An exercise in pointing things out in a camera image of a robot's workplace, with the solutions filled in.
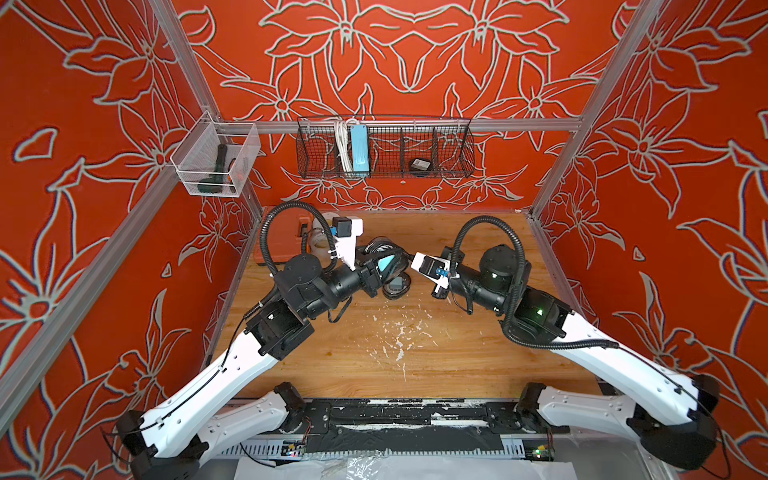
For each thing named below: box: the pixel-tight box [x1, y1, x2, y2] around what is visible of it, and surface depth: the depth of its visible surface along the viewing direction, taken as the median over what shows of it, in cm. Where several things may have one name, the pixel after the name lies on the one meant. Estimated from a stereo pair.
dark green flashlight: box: [197, 144, 228, 193], surface depth 84 cm
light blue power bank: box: [350, 124, 370, 173], surface depth 91 cm
